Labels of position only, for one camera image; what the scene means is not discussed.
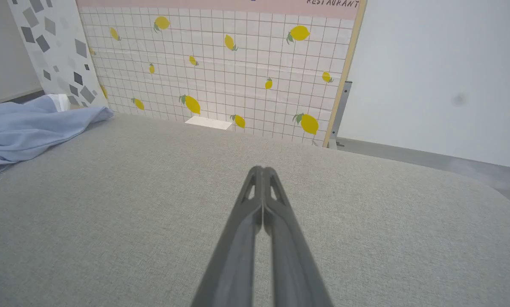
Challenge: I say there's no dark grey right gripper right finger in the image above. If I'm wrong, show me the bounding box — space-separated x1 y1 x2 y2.
264 167 333 307

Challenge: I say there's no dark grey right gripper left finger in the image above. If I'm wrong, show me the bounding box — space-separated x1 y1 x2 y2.
191 166 264 307

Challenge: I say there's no light blue polo shirt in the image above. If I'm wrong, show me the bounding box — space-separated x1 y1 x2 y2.
0 94 114 172

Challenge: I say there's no grey fabric sofa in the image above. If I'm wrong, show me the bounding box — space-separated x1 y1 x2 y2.
0 112 510 307

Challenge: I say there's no white flat block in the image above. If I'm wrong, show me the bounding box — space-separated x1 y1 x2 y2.
184 116 233 130

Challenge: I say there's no lemon print tile panel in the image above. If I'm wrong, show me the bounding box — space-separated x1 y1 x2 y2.
75 0 368 148

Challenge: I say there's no grey terrazzo pattern panel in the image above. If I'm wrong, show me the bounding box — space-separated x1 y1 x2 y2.
8 0 109 108

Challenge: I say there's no grey metal bracket stand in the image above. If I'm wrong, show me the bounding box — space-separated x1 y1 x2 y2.
328 80 353 150

